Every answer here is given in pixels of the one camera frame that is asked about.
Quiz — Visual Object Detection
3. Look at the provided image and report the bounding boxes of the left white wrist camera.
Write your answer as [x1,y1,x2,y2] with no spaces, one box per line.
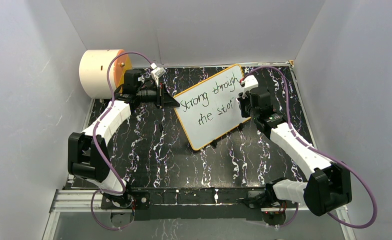
[150,63,166,80]

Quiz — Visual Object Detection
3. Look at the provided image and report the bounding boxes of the yellow framed whiteboard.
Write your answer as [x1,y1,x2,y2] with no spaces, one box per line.
[174,64,250,151]

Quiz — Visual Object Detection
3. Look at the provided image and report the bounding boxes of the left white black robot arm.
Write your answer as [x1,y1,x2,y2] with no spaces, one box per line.
[68,67,179,208]

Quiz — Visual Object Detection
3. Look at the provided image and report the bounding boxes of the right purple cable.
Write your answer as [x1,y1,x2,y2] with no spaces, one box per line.
[242,66,378,229]

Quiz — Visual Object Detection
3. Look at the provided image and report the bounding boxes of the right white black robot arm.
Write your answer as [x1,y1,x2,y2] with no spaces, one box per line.
[237,87,352,216]

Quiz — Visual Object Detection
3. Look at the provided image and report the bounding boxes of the aluminium front frame rail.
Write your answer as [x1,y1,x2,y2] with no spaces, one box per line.
[43,187,355,240]

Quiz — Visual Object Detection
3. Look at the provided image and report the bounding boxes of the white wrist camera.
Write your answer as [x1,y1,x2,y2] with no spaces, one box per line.
[150,63,166,80]
[239,75,259,99]

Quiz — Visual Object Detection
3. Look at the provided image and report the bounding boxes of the cream cylindrical drum orange face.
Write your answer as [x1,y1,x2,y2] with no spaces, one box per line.
[79,49,132,99]

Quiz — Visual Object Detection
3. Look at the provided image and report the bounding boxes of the purple cable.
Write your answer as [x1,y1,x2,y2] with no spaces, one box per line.
[242,66,378,229]
[90,51,154,231]

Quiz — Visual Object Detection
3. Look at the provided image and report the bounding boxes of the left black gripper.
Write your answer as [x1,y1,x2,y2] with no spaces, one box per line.
[137,82,180,110]

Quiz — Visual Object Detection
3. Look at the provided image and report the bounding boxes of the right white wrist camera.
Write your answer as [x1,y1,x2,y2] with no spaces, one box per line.
[239,75,259,99]

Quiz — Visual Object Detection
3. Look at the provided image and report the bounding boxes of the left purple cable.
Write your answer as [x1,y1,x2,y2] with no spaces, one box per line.
[90,51,154,231]

